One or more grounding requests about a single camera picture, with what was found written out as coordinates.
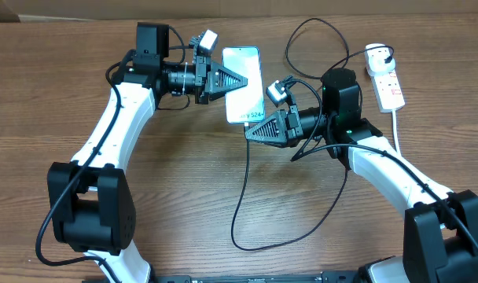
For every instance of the white power strip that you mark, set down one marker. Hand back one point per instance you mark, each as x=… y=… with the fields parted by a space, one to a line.
x=388 y=92

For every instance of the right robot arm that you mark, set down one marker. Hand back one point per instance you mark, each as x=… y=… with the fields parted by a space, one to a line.
x=440 y=227

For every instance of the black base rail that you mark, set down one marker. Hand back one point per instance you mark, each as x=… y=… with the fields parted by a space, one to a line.
x=324 y=277

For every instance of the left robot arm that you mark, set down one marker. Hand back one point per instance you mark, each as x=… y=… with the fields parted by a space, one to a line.
x=91 y=207

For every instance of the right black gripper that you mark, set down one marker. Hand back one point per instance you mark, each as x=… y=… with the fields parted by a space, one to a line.
x=287 y=126

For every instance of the white wall charger adapter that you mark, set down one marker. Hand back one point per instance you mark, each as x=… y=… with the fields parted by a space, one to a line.
x=379 y=59

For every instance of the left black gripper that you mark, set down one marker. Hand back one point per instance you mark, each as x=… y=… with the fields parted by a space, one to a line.
x=214 y=90

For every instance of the blue Samsung Galaxy smartphone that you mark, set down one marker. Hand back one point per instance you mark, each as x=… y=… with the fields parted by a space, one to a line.
x=246 y=104

